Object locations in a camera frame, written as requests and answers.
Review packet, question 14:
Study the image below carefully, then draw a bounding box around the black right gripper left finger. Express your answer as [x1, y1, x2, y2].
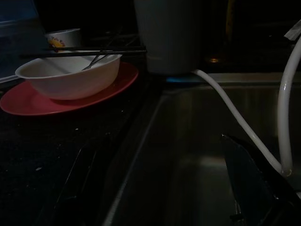
[35, 136, 111, 226]

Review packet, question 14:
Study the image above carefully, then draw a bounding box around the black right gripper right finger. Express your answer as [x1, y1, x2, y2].
[220, 134, 301, 226]

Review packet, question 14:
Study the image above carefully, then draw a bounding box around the stainless steel sink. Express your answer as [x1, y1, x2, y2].
[103, 72, 301, 226]

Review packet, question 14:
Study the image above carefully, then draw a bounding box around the pink plate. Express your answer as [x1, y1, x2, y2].
[0, 61, 139, 116]

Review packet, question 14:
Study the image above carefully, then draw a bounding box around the white bowl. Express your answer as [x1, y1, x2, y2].
[15, 54, 123, 101]

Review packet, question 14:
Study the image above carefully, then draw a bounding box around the black chopstick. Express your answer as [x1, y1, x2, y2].
[19, 50, 147, 59]
[42, 46, 147, 52]

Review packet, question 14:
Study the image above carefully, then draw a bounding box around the white printed mug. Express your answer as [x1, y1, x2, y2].
[44, 28, 82, 54]

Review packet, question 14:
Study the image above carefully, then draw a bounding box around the faucet wrapped in white cloth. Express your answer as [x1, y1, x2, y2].
[283, 20, 301, 40]

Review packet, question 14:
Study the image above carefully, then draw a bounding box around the blue plastic container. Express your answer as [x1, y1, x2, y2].
[0, 0, 45, 83]

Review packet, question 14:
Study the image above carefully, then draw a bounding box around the yellow oil bottle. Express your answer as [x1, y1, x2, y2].
[203, 0, 236, 64]

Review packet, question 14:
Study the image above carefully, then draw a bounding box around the grey canister with red label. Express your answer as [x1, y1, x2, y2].
[134, 0, 204, 75]

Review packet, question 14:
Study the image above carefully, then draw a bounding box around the white flexible hose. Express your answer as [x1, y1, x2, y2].
[194, 37, 301, 177]

